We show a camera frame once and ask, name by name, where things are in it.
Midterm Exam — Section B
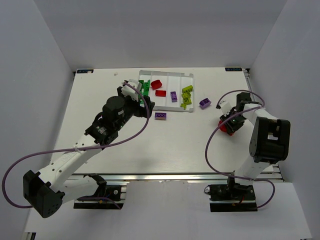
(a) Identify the aluminium table frame rail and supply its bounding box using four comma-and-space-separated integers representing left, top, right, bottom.
44, 68, 286, 182

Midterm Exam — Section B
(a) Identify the purple rounded brick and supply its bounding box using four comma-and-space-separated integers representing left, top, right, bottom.
199, 98, 212, 109

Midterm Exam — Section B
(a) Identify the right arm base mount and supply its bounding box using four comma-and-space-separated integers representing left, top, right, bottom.
203, 180, 258, 213

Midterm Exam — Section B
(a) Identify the red stepped brick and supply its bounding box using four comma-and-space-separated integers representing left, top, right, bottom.
219, 125, 234, 136

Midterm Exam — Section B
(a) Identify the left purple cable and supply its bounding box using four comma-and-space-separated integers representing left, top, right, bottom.
1, 81, 154, 210

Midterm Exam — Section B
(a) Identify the dark label sticker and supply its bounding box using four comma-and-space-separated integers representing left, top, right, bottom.
224, 67, 243, 72
76, 69, 94, 74

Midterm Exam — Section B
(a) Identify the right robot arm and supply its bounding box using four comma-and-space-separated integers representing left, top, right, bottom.
216, 92, 291, 190

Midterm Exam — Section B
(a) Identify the dark label sticker left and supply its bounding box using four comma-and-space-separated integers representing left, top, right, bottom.
76, 69, 94, 74

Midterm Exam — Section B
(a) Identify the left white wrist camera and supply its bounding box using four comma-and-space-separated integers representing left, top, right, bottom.
121, 79, 142, 102

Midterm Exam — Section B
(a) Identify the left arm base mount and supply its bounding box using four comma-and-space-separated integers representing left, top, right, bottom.
73, 173, 124, 210

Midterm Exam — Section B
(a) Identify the lime 2x2 brick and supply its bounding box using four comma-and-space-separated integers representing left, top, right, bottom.
181, 92, 191, 99

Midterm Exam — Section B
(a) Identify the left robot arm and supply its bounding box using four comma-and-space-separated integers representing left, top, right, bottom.
23, 85, 155, 218

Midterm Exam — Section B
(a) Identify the purple curved brick with print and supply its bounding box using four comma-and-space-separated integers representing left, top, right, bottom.
170, 91, 178, 103

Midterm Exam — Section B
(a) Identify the green 2x4 brick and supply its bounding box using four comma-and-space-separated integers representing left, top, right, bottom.
139, 79, 151, 98

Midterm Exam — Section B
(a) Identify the white divided sorting tray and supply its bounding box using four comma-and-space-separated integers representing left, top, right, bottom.
138, 70, 195, 113

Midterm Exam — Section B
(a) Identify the purple 2x3 brick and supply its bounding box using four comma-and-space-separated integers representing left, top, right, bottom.
154, 112, 167, 120

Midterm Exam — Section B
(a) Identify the lime 2x4 brick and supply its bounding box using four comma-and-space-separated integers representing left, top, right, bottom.
181, 85, 194, 93

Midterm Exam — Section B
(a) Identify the red 2x4 brick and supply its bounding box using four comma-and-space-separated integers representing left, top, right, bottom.
155, 90, 167, 97

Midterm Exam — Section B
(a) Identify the dark label sticker right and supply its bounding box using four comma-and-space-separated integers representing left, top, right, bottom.
224, 67, 243, 72

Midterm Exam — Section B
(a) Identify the red flower brick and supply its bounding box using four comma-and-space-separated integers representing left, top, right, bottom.
150, 79, 163, 91

